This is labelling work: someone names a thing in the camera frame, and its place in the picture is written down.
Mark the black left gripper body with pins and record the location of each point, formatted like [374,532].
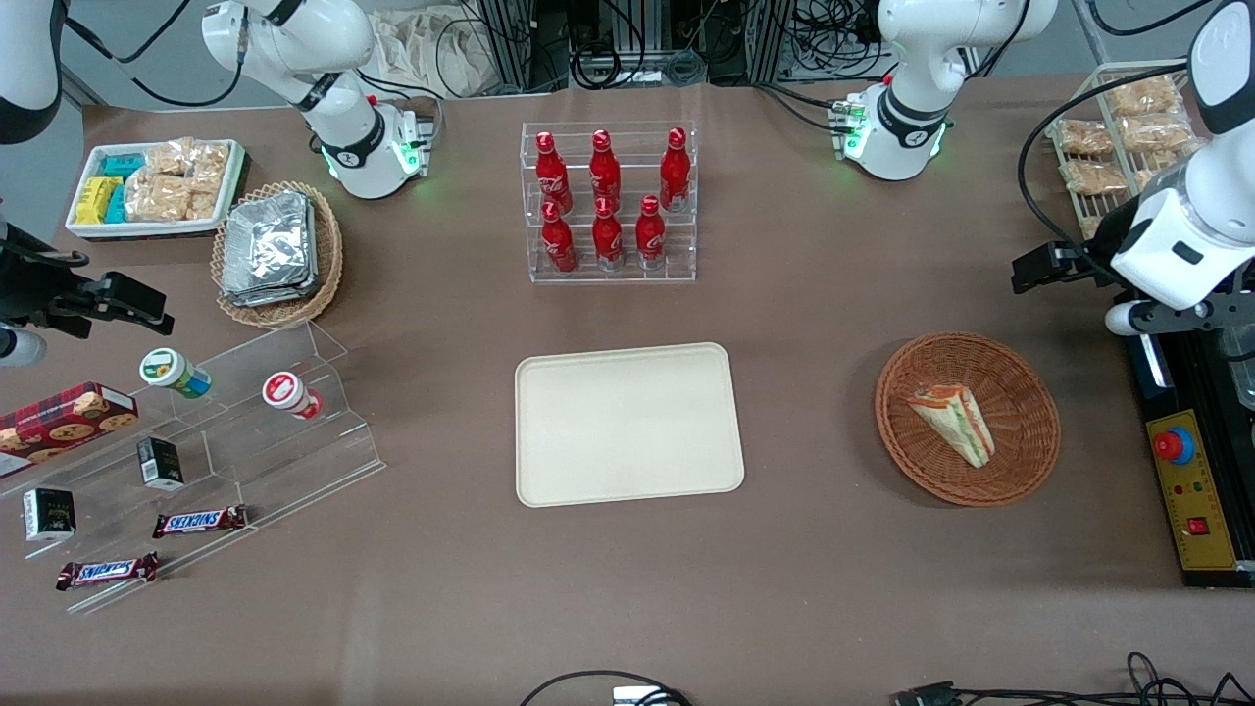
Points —
[1100,251]

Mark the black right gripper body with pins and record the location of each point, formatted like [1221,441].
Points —
[29,284]

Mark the triangular sandwich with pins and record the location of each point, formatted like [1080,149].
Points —
[956,424]

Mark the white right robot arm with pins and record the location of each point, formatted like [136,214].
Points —
[355,147]

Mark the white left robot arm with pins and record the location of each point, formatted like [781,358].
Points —
[897,127]

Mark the white rectangular snack tray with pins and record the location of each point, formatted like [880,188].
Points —
[147,230]

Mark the round brown wicker basket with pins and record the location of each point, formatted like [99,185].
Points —
[1020,461]

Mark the oval light wicker basket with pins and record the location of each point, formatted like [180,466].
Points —
[331,265]

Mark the cream plastic tray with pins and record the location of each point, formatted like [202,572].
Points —
[627,424]

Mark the wrapped pastry bag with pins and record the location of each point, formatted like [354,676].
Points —
[1142,96]
[1085,138]
[1162,162]
[1090,227]
[1093,177]
[1157,132]

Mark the green lid snack cup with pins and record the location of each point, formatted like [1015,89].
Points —
[169,370]

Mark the teal snack pack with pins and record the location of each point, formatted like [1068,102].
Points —
[117,206]
[123,166]

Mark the clear bag of crackers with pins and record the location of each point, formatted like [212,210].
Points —
[157,199]
[211,162]
[169,157]
[203,199]

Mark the yellow snack pack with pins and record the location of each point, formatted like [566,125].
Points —
[96,199]

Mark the red plaid cookie box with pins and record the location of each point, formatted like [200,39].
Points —
[59,427]

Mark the silver foil pack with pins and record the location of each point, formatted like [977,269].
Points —
[267,240]
[270,297]

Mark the small black box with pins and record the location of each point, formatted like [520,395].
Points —
[160,464]
[49,515]

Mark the red lid snack cup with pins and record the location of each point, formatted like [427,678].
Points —
[286,392]

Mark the clear acrylic step display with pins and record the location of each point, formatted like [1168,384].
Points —
[235,461]

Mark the red emergency stop button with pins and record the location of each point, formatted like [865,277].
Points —
[1174,446]

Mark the snickers chocolate bar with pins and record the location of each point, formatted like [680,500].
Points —
[201,521]
[106,571]

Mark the black yellow control box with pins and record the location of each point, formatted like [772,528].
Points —
[1191,490]

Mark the beige crumpled bag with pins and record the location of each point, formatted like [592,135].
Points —
[431,54]

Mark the red cola bottle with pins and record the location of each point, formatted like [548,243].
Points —
[650,235]
[552,176]
[559,245]
[675,172]
[608,240]
[605,172]

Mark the clear acrylic bottle rack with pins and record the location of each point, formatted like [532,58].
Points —
[627,279]

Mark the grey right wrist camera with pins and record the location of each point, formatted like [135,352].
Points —
[20,347]

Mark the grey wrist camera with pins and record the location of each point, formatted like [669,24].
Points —
[20,347]
[1128,319]

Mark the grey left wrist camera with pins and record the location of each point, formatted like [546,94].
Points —
[1128,319]

